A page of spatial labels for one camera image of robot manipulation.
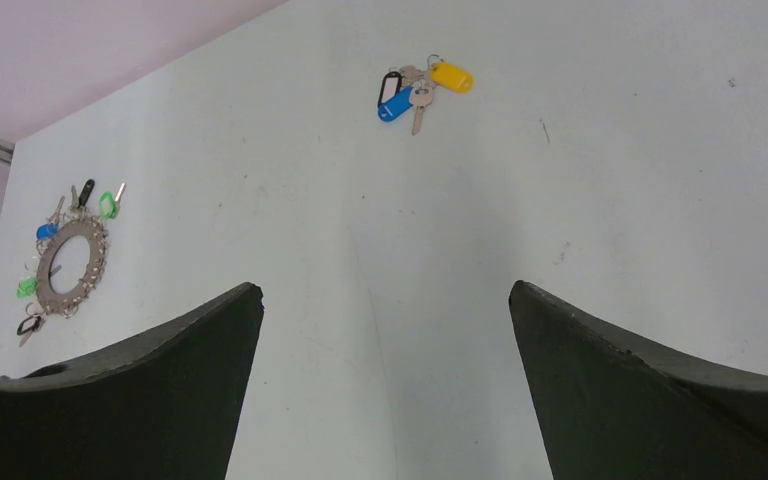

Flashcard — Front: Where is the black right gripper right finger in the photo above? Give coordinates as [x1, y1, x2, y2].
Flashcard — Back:
[508, 281, 768, 479]

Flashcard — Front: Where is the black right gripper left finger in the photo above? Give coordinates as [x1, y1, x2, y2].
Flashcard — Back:
[0, 283, 264, 479]

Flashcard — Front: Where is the grey perforated metal key ring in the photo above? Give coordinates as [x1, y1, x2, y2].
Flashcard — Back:
[34, 218, 111, 318]

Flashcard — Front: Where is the green key tag with key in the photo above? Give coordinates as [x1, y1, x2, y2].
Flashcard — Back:
[99, 182, 127, 219]

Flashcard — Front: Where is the silver key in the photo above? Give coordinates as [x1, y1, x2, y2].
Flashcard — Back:
[409, 83, 434, 136]

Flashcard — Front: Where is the blue key tag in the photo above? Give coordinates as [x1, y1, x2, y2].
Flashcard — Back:
[377, 87, 413, 123]

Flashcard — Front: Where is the yellow key tag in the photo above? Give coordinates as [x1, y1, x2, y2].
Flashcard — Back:
[426, 54, 474, 94]

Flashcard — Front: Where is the black framed key tag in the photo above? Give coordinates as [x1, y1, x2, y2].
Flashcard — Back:
[377, 70, 403, 107]

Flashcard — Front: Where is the black tag on ring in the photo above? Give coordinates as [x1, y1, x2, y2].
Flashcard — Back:
[16, 315, 45, 347]

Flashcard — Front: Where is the blue tag on ring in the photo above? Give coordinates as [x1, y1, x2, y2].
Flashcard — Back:
[35, 196, 65, 241]

